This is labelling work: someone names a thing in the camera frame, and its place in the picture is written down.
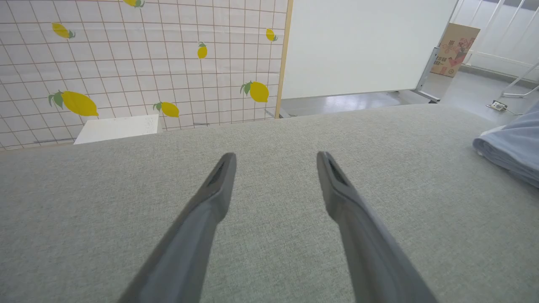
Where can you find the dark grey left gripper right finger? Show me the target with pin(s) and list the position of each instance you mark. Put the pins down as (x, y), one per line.
(366, 244)

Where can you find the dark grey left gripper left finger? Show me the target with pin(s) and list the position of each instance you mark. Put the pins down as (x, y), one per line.
(189, 244)

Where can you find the light blue garment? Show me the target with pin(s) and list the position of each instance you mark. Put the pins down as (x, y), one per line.
(513, 147)

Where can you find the white box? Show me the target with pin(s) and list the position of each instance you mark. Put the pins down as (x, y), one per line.
(118, 128)

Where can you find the grey metal panel stand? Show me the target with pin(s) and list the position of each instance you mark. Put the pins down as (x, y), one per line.
(426, 75)

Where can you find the lemon print partition panel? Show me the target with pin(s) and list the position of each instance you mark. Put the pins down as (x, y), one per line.
(147, 63)

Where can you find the white power strip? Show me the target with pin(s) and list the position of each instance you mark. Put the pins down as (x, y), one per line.
(499, 105)

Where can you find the white partition board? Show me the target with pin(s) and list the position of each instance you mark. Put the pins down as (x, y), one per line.
(362, 46)

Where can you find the printed cardboard box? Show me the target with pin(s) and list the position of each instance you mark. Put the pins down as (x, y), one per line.
(454, 50)

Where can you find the white metal railing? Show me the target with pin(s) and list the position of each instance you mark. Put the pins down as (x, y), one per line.
(505, 59)

